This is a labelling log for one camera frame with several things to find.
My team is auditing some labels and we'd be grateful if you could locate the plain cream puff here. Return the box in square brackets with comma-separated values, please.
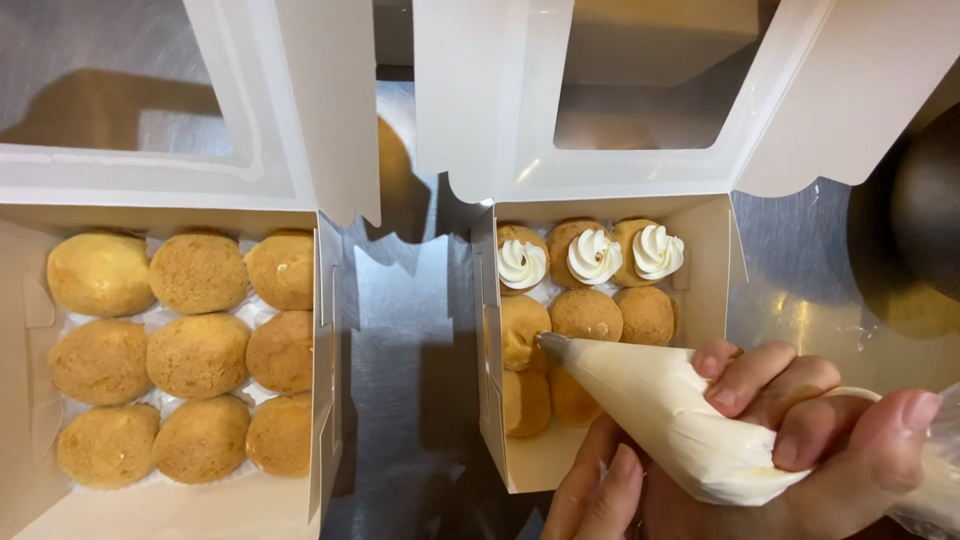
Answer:
[500, 294, 553, 373]
[549, 288, 624, 344]
[615, 285, 679, 348]
[502, 368, 552, 439]
[548, 363, 606, 429]

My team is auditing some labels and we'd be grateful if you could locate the cream-topped puff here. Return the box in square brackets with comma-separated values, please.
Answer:
[496, 223, 551, 297]
[611, 218, 686, 288]
[546, 218, 624, 291]

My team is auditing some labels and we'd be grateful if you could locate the clear piping bag with cream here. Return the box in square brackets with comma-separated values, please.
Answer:
[537, 331, 960, 540]

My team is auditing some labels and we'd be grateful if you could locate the group of plain cream puffs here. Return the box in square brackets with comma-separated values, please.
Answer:
[46, 228, 316, 492]

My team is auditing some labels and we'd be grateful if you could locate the dark round bowl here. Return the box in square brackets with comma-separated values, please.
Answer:
[847, 101, 960, 340]

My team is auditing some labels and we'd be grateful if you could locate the white paper liner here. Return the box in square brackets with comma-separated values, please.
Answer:
[498, 219, 680, 303]
[56, 234, 316, 489]

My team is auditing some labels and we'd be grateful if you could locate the person's left hand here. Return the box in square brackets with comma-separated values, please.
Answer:
[540, 414, 646, 540]

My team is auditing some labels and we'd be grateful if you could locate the person's right hand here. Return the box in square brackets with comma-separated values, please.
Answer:
[641, 339, 943, 540]

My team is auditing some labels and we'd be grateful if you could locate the white window pastry box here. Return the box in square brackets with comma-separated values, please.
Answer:
[0, 0, 381, 540]
[412, 0, 960, 496]

